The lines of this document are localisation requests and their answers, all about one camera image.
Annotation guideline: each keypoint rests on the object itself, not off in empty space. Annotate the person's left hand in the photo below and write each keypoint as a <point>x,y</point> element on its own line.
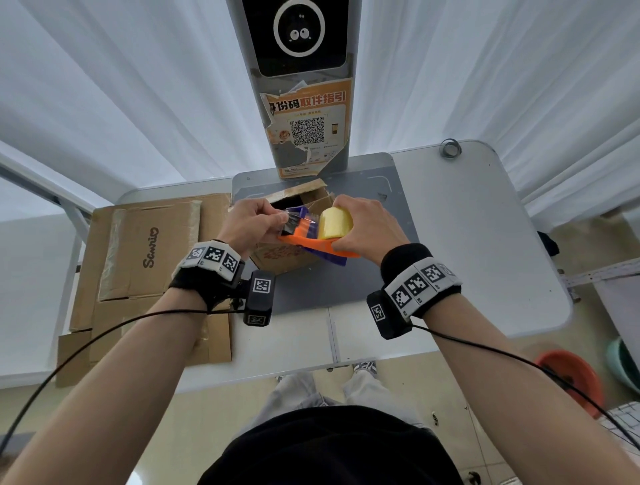
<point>245,225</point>

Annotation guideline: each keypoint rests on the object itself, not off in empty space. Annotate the red print cardboard box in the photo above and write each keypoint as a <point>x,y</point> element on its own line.
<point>280,260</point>

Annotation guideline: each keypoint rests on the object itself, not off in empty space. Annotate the grey scanning mat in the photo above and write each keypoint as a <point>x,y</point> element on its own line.
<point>265,50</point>

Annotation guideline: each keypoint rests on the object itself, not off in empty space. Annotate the grey trousers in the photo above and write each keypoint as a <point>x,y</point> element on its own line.
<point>295,399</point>

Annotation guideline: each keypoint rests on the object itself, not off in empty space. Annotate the black object in basin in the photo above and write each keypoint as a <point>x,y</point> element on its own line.
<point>555,375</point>

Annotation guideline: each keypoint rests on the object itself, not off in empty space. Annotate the person's right hand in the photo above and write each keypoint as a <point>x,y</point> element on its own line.
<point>375,230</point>

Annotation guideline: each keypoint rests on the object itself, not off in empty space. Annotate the blue orange tape dispenser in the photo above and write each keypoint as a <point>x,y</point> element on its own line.
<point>332,225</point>
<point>310,242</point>

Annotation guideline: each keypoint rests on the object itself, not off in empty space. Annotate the large cardboard box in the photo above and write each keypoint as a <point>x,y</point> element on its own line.
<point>220,345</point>

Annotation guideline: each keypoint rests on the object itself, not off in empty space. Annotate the white sneaker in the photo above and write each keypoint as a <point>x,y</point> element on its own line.
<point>366,367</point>

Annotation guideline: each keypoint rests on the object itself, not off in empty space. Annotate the person's left forearm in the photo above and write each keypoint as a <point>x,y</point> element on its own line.
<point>110,389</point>

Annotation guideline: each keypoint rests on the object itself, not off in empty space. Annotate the orange plastic basin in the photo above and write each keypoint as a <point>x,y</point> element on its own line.
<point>575,370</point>

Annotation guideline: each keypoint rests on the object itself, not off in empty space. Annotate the grey scanner kiosk with poster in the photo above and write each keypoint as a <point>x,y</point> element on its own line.
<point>320,100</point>

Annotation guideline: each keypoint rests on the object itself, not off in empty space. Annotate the white checked cloth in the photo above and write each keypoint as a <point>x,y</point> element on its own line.
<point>622,419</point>

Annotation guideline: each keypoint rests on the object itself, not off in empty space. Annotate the person's right forearm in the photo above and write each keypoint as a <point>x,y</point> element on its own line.
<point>500,389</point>

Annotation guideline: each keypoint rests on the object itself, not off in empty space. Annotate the white perforated metal bar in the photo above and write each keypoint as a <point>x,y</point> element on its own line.
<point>610,271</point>

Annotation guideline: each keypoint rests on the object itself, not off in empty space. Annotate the black shirt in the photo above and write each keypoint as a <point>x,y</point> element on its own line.
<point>330,449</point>

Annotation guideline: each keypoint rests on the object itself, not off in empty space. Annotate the white metal frame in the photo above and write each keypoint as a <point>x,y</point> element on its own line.
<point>45,192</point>

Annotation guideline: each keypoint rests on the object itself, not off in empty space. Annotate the teal plastic bucket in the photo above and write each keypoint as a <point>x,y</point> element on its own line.
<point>622,365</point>

